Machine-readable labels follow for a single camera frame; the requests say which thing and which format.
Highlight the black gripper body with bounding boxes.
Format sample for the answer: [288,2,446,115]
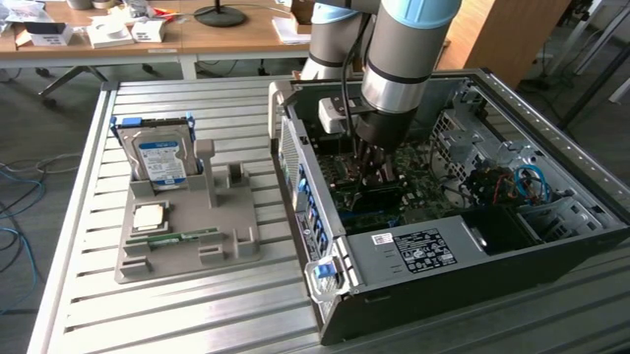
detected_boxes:
[354,109,419,153]

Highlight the Nvidia graphics card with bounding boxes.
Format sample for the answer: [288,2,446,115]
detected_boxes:
[343,184,408,217]

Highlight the green Dell motherboard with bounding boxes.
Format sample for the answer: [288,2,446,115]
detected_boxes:
[314,134,467,237]

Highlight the metal disk bay cage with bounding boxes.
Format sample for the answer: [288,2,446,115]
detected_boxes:
[428,108,496,174]

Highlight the grey power supply unit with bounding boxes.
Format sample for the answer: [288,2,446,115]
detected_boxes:
[343,215,488,289]

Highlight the blue case latch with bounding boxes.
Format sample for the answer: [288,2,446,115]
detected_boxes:
[314,259,339,280]

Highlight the white paper stack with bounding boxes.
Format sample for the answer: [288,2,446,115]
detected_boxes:
[272,16,312,46]

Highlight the brown cardboard box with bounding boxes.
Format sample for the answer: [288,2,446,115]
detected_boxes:
[288,0,316,35]

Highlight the wooden cabinet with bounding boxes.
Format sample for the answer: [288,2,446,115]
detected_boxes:
[436,0,575,89]

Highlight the grey parts rack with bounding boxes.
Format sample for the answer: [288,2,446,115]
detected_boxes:
[113,139,264,285]

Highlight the black open PC case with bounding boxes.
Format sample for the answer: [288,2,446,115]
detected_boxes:
[268,68,630,347]

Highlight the hard drive with blue label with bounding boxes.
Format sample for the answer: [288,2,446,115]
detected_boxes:
[108,114,199,192]

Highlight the green RAM stick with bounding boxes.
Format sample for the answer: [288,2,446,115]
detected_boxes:
[125,227,220,247]

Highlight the black round lamp base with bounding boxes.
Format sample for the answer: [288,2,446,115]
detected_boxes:
[193,0,247,29]

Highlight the silver CPU chip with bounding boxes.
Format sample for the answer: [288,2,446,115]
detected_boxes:
[131,204,169,232]

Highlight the small white labelled box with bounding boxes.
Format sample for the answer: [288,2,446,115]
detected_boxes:
[129,20,167,44]

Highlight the white box with tape roll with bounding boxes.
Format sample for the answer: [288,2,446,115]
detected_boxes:
[87,17,135,49]

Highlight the wooden desk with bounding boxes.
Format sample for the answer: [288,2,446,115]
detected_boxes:
[0,0,452,108]

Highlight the white box black lid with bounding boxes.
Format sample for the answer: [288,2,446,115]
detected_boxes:
[23,21,75,48]

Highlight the clear plastic bag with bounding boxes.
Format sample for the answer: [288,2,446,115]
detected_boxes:
[0,0,55,24]

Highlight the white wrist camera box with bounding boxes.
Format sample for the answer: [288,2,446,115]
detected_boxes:
[316,97,359,134]

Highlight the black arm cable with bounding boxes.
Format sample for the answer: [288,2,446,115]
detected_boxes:
[338,14,378,148]

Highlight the blue data wire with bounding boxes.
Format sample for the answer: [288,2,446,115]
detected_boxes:
[512,164,552,207]

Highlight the grey floor cable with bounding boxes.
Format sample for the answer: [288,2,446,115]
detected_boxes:
[0,153,84,176]

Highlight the blue floor cable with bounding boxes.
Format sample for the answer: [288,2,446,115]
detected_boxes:
[0,167,47,316]

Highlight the black floor cable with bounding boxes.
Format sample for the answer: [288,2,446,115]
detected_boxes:
[0,184,31,276]

